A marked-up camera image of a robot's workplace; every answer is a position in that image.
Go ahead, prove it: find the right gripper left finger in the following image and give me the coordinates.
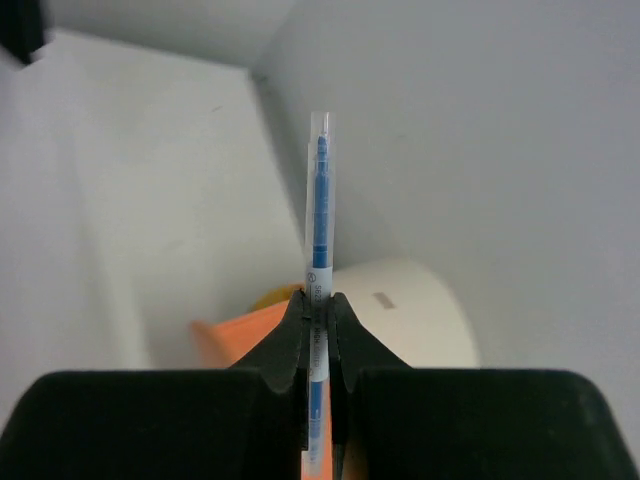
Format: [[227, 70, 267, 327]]
[[1, 292, 306, 479]]

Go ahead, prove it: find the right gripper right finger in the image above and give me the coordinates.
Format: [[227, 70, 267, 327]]
[[329, 294, 639, 479]]

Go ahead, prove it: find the cream three-drawer storage cabinet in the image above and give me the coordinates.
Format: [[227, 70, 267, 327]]
[[189, 257, 482, 480]]

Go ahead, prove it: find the blue pen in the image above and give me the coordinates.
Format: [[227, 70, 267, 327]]
[[304, 112, 335, 479]]

